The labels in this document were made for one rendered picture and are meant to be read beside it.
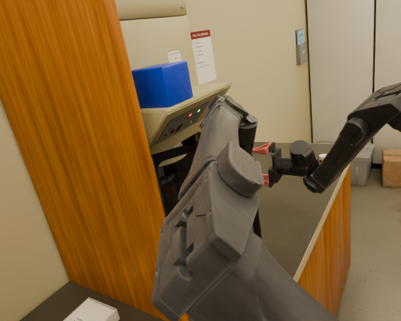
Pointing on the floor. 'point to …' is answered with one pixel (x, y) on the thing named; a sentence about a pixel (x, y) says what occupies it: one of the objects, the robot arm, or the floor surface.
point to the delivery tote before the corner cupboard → (359, 164)
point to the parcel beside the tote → (398, 168)
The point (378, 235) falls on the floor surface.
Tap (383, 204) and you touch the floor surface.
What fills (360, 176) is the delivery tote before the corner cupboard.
